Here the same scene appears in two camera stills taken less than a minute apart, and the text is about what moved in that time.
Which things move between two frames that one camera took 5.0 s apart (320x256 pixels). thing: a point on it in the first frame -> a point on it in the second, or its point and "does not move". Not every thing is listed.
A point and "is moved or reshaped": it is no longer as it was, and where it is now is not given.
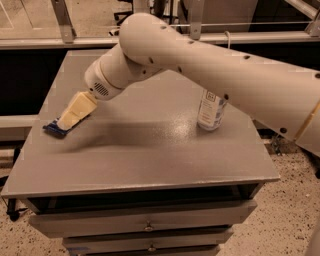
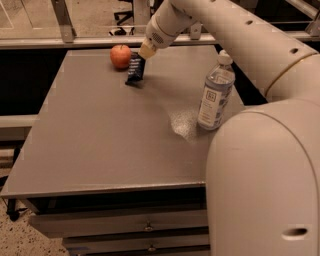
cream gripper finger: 81,105 -> 147,49
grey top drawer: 142,219 does not move
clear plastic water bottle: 210,112 does not move
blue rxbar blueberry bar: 55,130 is moved or reshaped
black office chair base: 120,16 does not move
